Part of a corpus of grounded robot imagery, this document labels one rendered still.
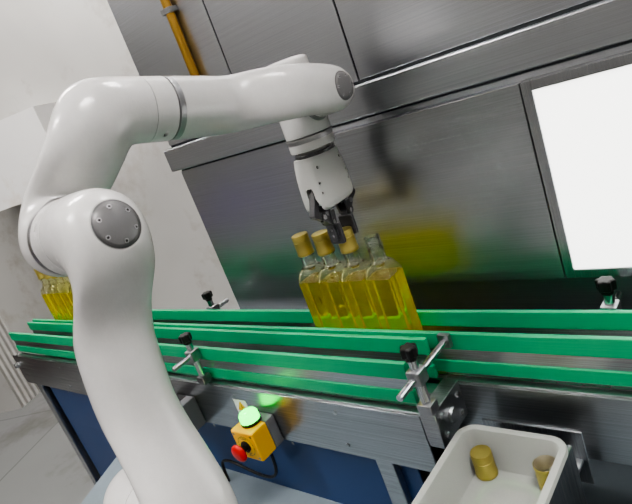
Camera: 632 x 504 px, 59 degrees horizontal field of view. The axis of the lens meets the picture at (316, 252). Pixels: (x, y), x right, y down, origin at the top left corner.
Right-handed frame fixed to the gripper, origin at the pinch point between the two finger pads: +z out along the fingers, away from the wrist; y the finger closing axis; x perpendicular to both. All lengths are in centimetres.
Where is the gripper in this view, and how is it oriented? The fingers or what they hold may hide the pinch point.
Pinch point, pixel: (342, 228)
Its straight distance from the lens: 104.6
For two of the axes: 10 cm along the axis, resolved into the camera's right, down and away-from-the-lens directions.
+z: 3.4, 9.0, 2.8
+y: -5.8, 4.3, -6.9
